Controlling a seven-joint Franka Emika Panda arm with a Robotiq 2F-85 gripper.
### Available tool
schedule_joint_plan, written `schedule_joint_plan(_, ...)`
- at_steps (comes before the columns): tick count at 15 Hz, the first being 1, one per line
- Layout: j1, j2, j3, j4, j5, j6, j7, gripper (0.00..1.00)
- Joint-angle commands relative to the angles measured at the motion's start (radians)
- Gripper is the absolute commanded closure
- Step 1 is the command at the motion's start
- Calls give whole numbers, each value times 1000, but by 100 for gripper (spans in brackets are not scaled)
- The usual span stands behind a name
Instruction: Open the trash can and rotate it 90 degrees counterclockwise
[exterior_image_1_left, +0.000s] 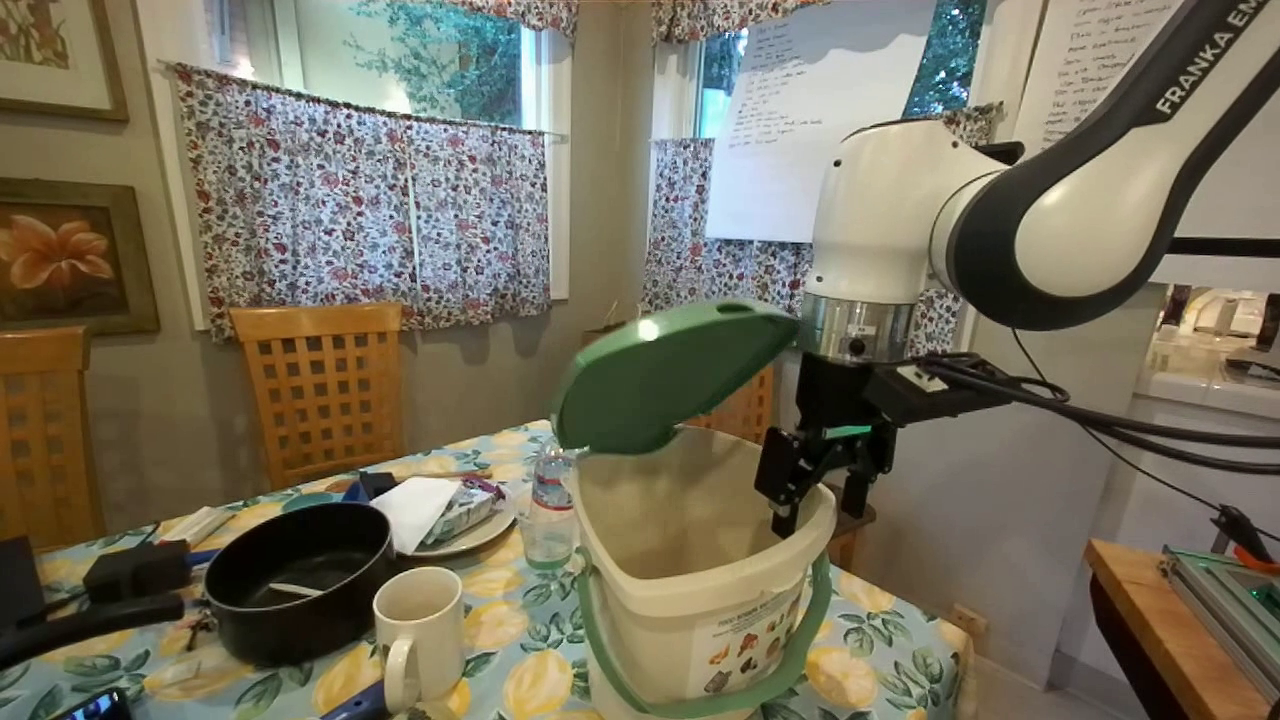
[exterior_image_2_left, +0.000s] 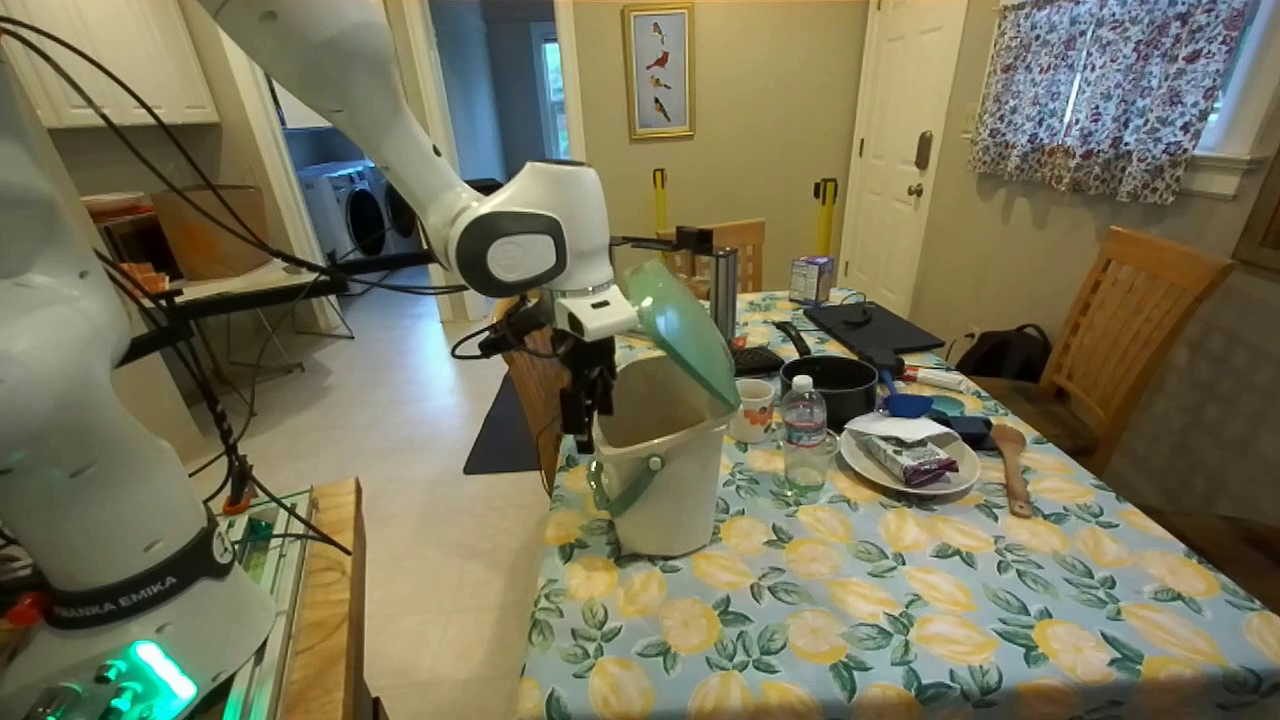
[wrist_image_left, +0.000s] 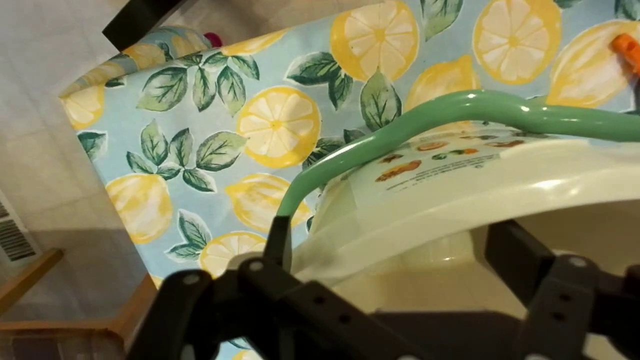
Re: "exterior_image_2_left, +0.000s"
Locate white round plate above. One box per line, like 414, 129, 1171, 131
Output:
835, 410, 987, 506

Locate black frying pan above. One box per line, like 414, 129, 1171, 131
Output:
771, 318, 886, 432

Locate floral print curtain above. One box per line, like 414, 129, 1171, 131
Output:
971, 0, 1266, 213

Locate white ceramic mug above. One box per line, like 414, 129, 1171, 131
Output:
734, 378, 790, 447

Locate metal robot mounting plate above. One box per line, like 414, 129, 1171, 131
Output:
211, 488, 321, 720

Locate black bag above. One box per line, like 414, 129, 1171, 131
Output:
954, 322, 1056, 390

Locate white panel door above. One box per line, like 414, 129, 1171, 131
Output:
835, 0, 976, 322

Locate red black clamp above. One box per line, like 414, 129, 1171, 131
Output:
217, 457, 260, 520

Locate black floor mat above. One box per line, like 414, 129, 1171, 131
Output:
461, 314, 590, 480

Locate folding side table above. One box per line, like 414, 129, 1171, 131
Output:
158, 254, 356, 393

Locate white trash can green lid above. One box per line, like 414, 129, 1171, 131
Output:
584, 255, 745, 560

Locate brown cardboard box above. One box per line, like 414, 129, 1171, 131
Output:
152, 181, 276, 282

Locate blue case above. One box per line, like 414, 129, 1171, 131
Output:
886, 390, 968, 421

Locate green pot lid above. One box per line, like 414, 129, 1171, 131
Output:
613, 225, 745, 353

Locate silver foil food packet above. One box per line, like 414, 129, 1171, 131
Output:
853, 418, 968, 494

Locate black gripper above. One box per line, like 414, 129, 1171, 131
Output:
558, 331, 620, 457

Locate white laundry machine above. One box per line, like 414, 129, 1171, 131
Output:
382, 175, 431, 262
300, 158, 393, 266

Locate white plastic container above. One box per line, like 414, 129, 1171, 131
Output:
790, 254, 839, 310

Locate wooden spatula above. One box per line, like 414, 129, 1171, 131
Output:
987, 421, 1041, 520

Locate white wall cabinet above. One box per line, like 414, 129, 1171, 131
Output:
0, 0, 226, 131

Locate white paper napkin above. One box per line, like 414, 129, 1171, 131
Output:
862, 414, 961, 447

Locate wooden dining chair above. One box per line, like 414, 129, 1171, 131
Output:
501, 297, 576, 496
976, 221, 1238, 475
665, 218, 771, 303

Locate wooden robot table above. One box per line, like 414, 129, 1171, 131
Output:
272, 475, 386, 720

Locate clear plastic water bottle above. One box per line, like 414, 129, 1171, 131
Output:
777, 370, 835, 500

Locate black smartphone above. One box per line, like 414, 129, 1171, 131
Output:
727, 343, 790, 382

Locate dark teal pouch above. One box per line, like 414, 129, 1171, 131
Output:
936, 410, 997, 454

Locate framed bird picture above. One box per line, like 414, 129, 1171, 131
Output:
615, 0, 701, 144

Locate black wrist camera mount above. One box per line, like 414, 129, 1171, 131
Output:
471, 292, 561, 361

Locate black flat tablet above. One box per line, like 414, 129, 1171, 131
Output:
800, 297, 948, 373

